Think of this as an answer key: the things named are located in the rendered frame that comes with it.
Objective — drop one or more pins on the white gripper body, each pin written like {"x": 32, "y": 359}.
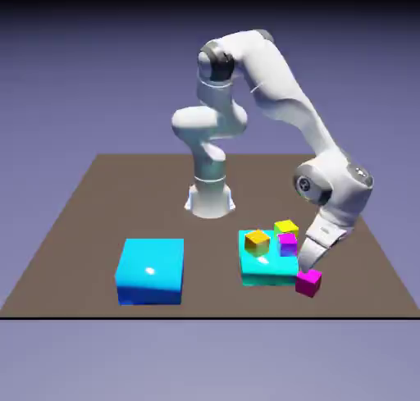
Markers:
{"x": 311, "y": 252}

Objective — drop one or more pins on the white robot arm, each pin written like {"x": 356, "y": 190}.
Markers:
{"x": 279, "y": 79}

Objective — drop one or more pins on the small purple cube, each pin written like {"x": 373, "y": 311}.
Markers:
{"x": 287, "y": 244}

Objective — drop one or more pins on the small magenta cube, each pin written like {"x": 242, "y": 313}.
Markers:
{"x": 308, "y": 282}

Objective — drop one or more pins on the small yellow cube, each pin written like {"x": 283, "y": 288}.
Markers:
{"x": 286, "y": 226}

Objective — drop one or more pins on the small orange cube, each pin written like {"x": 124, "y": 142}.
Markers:
{"x": 257, "y": 242}

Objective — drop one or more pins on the large cyan box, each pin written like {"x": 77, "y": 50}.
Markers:
{"x": 269, "y": 269}

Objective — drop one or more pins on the large blue box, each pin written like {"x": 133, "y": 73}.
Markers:
{"x": 149, "y": 269}

